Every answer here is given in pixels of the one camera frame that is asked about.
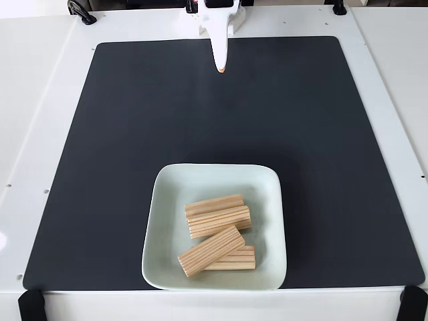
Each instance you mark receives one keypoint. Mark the black table clamp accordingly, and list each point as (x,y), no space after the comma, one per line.
(82,13)
(339,8)

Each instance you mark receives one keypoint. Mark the pale green square plate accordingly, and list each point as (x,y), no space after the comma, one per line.
(167,240)

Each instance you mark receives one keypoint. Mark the black base clamp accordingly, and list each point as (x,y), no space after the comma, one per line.
(191,6)

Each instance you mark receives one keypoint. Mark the black rubber mat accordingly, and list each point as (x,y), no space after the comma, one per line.
(100,167)

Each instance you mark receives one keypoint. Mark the grooved wooden block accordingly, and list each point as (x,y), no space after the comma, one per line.
(217,222)
(210,250)
(240,261)
(207,204)

